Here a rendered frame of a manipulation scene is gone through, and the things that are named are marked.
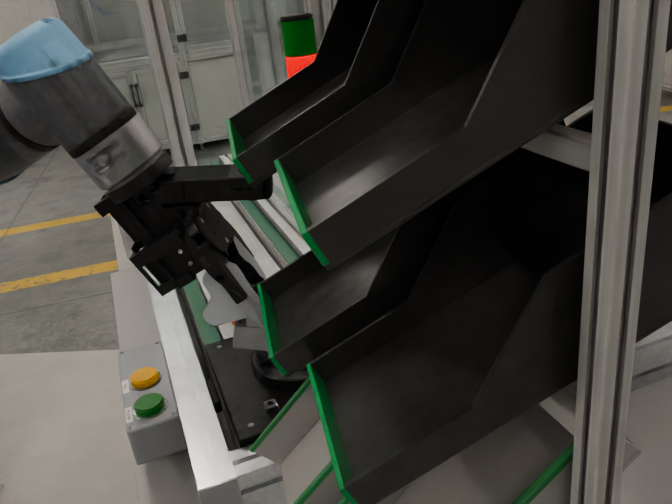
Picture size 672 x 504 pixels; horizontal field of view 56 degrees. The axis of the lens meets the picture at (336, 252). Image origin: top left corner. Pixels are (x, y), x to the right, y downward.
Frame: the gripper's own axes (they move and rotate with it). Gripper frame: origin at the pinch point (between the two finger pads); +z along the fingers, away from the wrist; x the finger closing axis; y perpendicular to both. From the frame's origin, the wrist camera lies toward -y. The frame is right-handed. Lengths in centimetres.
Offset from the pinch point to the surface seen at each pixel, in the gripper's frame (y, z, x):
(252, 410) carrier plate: 12.5, 13.5, -3.9
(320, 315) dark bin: -8.5, -3.3, 14.2
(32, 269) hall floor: 215, 31, -283
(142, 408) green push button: 25.8, 6.8, -6.7
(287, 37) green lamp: -14.3, -19.1, -34.8
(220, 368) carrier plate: 17.5, 11.3, -14.2
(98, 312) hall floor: 160, 56, -218
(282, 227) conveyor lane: 13, 16, -68
